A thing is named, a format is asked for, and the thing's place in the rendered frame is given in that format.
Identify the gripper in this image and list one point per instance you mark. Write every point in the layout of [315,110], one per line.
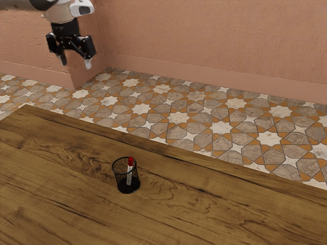
[66,32]

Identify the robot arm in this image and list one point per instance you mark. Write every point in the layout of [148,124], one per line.
[61,10]

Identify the white pen with red cap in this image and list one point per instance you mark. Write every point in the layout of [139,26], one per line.
[129,171]

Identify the black mesh pen holder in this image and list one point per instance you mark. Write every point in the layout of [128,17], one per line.
[125,176]

